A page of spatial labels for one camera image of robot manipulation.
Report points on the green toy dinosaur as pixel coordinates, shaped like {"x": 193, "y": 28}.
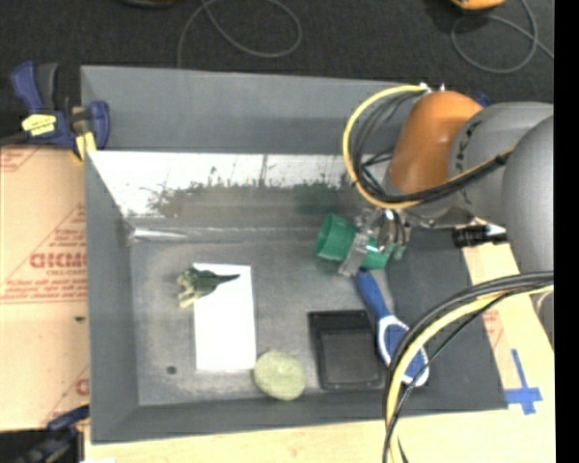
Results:
{"x": 200, "y": 282}

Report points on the blue and white brush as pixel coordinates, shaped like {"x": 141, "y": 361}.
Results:
{"x": 372, "y": 297}

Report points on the white flat block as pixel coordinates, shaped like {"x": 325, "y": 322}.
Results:
{"x": 227, "y": 331}

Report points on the brown cardboard board red print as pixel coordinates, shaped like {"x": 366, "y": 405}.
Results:
{"x": 38, "y": 355}

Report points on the green plastic cup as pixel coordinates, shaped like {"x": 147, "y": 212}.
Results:
{"x": 335, "y": 239}

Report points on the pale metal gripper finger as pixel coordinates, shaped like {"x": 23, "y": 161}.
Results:
{"x": 353, "y": 256}

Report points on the pale green round sponge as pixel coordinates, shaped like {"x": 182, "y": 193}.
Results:
{"x": 280, "y": 375}

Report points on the grey metal bin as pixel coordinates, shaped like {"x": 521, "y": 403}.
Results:
{"x": 280, "y": 302}

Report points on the black cylinder on white bracket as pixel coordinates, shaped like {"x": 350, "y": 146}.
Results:
{"x": 470, "y": 236}

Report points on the black square tray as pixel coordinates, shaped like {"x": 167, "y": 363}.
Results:
{"x": 350, "y": 355}

